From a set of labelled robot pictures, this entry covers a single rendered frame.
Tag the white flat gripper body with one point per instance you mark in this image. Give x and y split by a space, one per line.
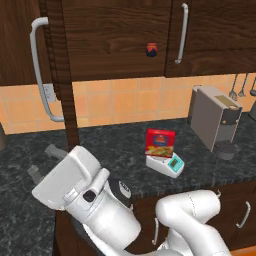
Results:
63 176

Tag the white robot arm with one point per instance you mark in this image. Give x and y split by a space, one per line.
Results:
113 220

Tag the open dark wood cabinet door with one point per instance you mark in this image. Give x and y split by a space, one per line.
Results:
61 66

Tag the dark wood base cabinet door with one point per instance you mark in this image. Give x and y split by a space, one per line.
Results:
146 223
241 213

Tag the white digital scale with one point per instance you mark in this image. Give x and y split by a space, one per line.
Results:
163 165

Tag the red boxed food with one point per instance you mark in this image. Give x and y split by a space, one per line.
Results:
160 141

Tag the dark wood cabinet interior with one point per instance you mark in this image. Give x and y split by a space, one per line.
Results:
113 36

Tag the closed dark wood cabinet door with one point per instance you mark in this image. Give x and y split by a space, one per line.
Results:
220 33

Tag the dark jar with red lid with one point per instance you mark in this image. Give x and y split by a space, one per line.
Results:
151 50

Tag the grey coffee machine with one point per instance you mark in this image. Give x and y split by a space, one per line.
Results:
208 116

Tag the grey hanging slotted utensil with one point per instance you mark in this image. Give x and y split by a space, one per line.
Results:
233 90

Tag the grey hanging ladle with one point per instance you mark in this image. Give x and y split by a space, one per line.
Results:
243 87

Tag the dark grey appliance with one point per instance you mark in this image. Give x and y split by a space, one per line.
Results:
253 110

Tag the grey hanging spoon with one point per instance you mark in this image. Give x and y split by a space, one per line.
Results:
253 87

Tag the white wall socket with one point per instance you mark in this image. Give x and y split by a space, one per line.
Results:
50 92

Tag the dark wood wall cabinet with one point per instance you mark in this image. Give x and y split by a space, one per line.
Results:
15 40

